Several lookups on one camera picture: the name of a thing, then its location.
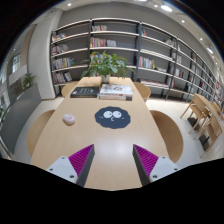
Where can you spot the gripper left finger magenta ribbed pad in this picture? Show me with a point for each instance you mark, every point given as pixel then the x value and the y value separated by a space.
pixel 74 168

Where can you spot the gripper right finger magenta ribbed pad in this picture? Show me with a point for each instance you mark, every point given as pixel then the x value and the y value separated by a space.
pixel 151 167

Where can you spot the white computer mouse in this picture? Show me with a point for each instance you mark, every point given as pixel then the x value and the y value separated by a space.
pixel 69 119

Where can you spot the dark cartoon face mouse pad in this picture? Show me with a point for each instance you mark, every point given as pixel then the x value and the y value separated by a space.
pixel 112 117

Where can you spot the wooden chair near right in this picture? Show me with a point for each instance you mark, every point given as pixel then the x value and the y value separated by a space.
pixel 171 134

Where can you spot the wooden side table right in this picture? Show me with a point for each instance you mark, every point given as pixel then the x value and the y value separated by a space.
pixel 207 119

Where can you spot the wooden chair far right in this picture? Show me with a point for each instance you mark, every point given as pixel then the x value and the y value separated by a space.
pixel 143 90

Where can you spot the black book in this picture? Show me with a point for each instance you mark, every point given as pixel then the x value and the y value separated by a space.
pixel 85 92

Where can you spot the wooden chair at side table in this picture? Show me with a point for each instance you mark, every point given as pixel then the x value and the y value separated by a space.
pixel 199 108

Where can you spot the wooden chair far left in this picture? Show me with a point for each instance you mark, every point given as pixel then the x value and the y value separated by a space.
pixel 67 88

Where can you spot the stack of white books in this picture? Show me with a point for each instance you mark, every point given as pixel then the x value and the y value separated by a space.
pixel 115 92

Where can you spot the small plant at left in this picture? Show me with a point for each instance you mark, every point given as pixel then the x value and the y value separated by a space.
pixel 28 80

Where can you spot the green potted plant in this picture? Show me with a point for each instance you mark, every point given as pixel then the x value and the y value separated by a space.
pixel 104 65

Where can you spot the large grey wall bookshelf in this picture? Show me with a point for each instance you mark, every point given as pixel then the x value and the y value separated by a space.
pixel 163 62

